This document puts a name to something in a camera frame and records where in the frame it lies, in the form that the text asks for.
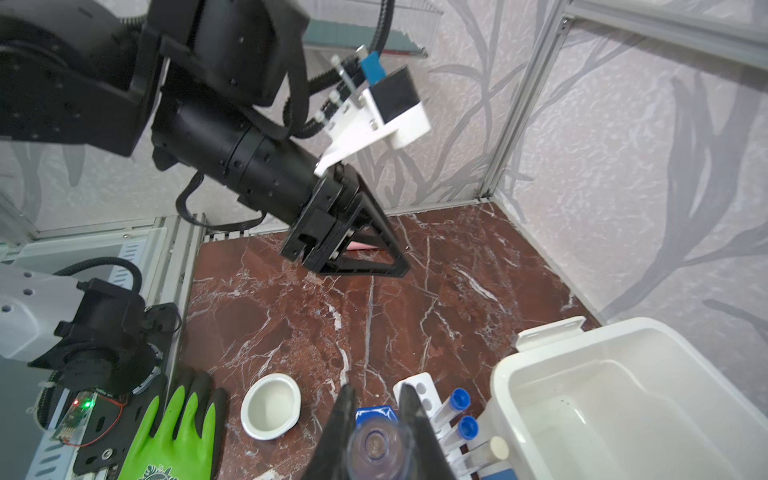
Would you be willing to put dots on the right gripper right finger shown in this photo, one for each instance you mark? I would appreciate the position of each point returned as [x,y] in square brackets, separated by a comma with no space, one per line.
[426,458]

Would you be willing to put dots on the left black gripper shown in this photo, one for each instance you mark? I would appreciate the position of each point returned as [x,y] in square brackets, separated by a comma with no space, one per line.
[335,223]

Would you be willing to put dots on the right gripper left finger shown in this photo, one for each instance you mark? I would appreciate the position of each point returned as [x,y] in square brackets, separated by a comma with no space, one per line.
[329,460]

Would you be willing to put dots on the clear cylinder blue hexagonal base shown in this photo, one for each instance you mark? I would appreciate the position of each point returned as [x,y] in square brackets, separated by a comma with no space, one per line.
[379,447]

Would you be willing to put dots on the blue capped test tube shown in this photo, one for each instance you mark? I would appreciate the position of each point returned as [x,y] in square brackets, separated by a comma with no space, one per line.
[460,434]
[456,403]

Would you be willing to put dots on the white capped test tube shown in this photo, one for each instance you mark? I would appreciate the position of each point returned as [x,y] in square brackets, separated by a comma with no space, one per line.
[491,452]

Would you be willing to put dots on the white shallow ceramic dish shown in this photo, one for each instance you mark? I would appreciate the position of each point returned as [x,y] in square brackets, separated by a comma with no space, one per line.
[271,407]

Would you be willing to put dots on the white plastic storage bin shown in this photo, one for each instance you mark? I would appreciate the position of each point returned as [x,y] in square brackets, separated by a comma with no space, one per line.
[631,400]

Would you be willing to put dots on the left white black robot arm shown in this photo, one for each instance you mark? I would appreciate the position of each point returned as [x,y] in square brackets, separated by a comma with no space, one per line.
[224,89]

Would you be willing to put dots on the green work glove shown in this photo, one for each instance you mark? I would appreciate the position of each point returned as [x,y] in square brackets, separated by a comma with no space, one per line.
[182,439]

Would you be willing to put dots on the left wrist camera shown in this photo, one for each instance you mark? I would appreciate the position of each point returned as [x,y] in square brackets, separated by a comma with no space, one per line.
[388,110]

